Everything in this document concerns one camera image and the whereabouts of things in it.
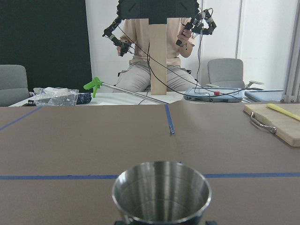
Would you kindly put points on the crumpled plastic bag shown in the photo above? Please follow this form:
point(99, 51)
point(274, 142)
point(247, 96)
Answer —
point(60, 97)

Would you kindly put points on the teach pendant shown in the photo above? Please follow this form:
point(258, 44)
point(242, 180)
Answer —
point(206, 94)
point(264, 95)

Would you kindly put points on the grey office chair left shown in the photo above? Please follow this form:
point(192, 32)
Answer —
point(13, 84)

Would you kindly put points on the wooden plank stand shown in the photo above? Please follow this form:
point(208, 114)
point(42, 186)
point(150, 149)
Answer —
point(158, 71)

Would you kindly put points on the aluminium camera post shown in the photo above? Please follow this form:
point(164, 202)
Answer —
point(291, 91)

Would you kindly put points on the green handled reach grabber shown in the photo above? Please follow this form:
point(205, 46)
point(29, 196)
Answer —
point(95, 84)

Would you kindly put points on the grey office chair right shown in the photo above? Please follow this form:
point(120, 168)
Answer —
point(227, 73)

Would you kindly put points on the bamboo cutting board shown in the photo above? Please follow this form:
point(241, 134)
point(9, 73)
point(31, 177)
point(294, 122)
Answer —
point(288, 128)

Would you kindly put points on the steel double jigger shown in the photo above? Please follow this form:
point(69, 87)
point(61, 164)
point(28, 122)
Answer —
point(161, 193)

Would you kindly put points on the yellow plastic knife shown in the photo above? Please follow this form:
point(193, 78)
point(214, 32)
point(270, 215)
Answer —
point(283, 111)

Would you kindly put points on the grey office chair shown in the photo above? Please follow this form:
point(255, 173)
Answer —
point(227, 73)
point(13, 84)

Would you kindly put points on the seated operator person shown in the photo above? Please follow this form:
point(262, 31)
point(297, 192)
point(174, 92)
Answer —
point(179, 42)

